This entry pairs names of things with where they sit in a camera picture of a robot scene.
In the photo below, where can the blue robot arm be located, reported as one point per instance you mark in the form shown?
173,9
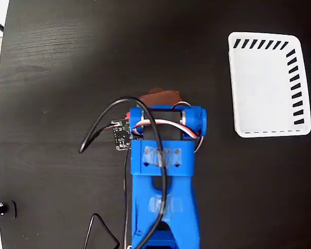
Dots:
171,186

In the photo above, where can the black table clamp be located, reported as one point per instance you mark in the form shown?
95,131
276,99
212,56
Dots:
5,208

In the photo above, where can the black camera circuit board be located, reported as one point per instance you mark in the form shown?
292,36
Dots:
122,136

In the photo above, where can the white plastic basket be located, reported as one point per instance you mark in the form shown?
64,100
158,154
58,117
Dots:
261,90

